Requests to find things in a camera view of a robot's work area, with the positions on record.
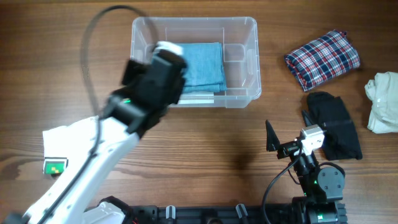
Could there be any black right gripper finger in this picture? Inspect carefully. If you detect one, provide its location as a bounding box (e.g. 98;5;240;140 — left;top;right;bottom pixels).
302;110;315;127
266;119;280;152

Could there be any plaid flannel cloth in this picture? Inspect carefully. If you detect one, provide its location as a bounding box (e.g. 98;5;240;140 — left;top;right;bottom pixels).
284;29;361;92

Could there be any white printed cloth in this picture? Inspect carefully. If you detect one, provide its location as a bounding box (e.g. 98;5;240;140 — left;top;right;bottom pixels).
42;116;98;175

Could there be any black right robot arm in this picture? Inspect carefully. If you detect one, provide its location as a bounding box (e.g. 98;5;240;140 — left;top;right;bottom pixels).
261;115;347;223

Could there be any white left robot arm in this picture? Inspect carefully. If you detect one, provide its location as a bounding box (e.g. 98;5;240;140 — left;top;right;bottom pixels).
4;48;187;223

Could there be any folded black cloth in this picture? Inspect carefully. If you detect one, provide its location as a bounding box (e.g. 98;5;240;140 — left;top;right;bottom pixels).
307;91;363;161

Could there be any folded blue cloth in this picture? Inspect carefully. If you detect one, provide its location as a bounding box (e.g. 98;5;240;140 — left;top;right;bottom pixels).
178;42;227;93

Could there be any clear plastic storage box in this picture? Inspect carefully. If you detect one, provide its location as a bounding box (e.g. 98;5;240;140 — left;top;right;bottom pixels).
127;16;262;110

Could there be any crumpled cream cloth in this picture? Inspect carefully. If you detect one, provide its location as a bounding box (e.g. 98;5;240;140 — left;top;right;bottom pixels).
364;72;397;134

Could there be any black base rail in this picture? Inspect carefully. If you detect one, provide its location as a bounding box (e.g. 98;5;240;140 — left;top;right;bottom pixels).
83;203;348;224

